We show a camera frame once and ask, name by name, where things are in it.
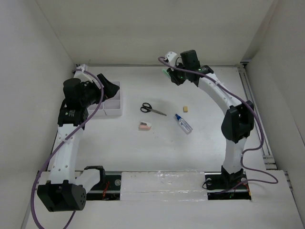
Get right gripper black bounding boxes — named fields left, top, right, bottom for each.
left=166, top=61, right=189, bottom=86

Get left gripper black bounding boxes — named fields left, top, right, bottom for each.
left=80, top=74, right=119, bottom=107

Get green highlighter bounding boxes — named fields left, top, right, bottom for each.
left=162, top=69, right=171, bottom=79

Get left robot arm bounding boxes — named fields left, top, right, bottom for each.
left=37, top=73, right=120, bottom=212

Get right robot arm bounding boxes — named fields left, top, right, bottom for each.
left=164, top=50, right=254, bottom=190

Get white six-compartment organizer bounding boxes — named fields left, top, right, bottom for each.
left=93, top=89, right=123, bottom=118

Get yellow highlighter cap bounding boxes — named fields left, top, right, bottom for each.
left=183, top=106, right=188, bottom=113

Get pink white stapler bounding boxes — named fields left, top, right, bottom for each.
left=139, top=121, right=152, bottom=131

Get clear blue-capped glue bottle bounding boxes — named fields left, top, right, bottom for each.
left=175, top=114, right=193, bottom=134

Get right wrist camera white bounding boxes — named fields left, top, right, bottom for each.
left=165, top=51, right=179, bottom=66

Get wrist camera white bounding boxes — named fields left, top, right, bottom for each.
left=165, top=51, right=179, bottom=66
left=73, top=64, right=95, bottom=83

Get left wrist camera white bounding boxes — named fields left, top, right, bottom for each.
left=73, top=64, right=95, bottom=83

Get black-handled scissors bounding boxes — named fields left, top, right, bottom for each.
left=140, top=103, right=167, bottom=116

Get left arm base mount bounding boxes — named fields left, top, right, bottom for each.
left=87, top=171, right=122, bottom=201

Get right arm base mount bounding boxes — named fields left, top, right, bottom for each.
left=202, top=172, right=252, bottom=200

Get aluminium rail right side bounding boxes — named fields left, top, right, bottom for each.
left=236, top=62, right=278, bottom=170

